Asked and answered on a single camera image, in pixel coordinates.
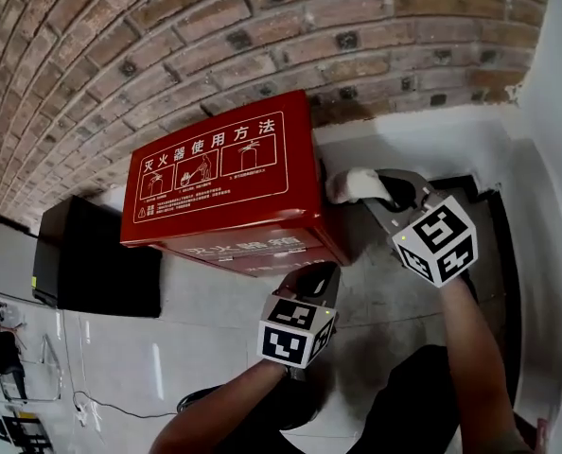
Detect black floor cable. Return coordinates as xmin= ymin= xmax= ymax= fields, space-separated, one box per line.
xmin=71 ymin=390 xmax=178 ymax=420

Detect person's right forearm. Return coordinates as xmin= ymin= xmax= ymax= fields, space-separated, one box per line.
xmin=439 ymin=276 xmax=533 ymax=454

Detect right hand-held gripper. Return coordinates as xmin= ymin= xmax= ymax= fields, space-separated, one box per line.
xmin=363 ymin=168 xmax=480 ymax=288

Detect person's left forearm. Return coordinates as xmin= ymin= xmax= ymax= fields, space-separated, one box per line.
xmin=148 ymin=359 xmax=290 ymax=454

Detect black box cabinet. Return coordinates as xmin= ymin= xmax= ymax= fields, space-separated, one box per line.
xmin=31 ymin=195 xmax=163 ymax=320

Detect person's black trousers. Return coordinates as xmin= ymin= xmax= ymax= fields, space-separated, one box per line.
xmin=176 ymin=344 xmax=462 ymax=454

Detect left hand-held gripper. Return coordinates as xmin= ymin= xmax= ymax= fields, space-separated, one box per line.
xmin=256 ymin=261 xmax=342 ymax=371

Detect red fire extinguisher box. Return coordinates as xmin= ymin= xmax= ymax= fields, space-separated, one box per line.
xmin=119 ymin=90 xmax=351 ymax=278

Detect white cloth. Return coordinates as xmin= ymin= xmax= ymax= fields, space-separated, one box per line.
xmin=325 ymin=166 xmax=394 ymax=206

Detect metal chair frame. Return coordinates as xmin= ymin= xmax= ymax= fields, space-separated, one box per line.
xmin=18 ymin=333 xmax=64 ymax=402

